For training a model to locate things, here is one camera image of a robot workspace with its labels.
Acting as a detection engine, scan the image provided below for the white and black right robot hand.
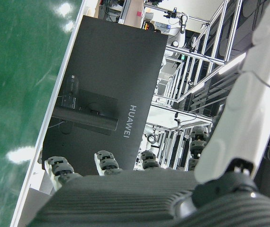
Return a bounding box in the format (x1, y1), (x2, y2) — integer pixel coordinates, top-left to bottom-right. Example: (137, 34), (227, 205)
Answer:
(34, 0), (270, 227)

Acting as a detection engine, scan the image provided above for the silver laptop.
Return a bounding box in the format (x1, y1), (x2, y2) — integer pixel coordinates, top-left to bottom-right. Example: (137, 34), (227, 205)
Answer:
(16, 188), (53, 227)

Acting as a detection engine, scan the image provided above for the black Huawei monitor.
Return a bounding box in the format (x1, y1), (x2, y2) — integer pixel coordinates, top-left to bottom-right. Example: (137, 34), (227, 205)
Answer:
(37, 15), (169, 177)

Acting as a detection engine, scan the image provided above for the green conveyor belt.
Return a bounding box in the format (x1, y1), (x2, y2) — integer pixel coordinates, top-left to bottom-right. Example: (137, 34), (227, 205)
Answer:
(0, 0), (90, 227)

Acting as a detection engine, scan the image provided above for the aluminium rack frame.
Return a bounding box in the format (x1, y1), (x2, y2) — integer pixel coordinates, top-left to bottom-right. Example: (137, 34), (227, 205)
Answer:
(149, 0), (247, 171)

